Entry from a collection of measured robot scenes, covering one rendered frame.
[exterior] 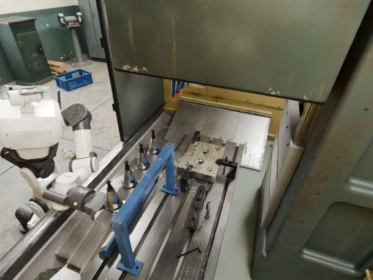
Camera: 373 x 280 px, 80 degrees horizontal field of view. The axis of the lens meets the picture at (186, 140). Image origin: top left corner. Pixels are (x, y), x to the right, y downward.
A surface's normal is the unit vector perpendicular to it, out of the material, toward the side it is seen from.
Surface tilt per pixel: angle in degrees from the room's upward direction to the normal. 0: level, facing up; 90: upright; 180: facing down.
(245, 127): 24
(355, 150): 90
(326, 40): 90
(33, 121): 59
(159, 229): 0
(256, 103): 90
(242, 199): 0
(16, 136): 103
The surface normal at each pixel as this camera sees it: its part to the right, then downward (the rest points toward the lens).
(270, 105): -0.33, 0.55
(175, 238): 0.03, -0.80
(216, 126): -0.11, -0.51
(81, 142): 0.07, -0.07
